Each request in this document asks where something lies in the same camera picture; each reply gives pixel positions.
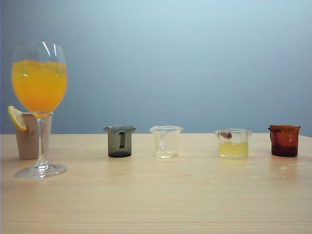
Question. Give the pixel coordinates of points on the brown paper cup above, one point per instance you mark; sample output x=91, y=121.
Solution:
x=26, y=143

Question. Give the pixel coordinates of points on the large clear wine glass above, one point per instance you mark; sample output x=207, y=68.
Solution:
x=39, y=92

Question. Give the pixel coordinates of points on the measuring cup with yellow juice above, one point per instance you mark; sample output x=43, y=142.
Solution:
x=234, y=150

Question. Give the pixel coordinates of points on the amber glass measuring cup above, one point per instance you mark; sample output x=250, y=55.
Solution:
x=284, y=141

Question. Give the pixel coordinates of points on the yellow lemon slice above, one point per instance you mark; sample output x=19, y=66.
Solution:
x=17, y=119

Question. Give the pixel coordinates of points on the grey glass measuring cup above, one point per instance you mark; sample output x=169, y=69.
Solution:
x=114, y=146

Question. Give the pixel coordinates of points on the clear glass measuring cup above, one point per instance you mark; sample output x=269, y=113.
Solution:
x=165, y=146

